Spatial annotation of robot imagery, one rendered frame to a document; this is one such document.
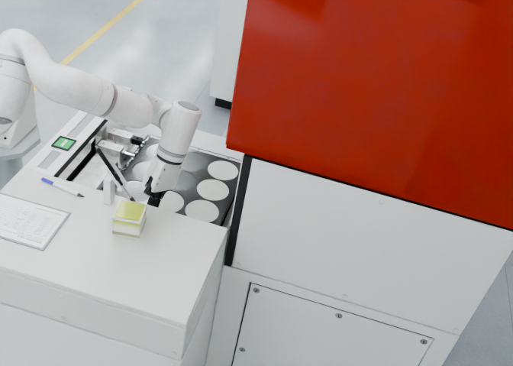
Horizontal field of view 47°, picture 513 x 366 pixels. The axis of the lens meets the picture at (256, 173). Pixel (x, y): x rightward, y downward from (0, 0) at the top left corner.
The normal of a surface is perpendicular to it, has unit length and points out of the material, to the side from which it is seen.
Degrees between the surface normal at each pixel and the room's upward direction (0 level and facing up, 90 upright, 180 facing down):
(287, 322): 90
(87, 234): 0
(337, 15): 90
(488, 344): 0
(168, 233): 0
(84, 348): 90
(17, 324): 90
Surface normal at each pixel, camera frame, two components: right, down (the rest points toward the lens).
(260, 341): -0.25, 0.57
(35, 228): 0.16, -0.77
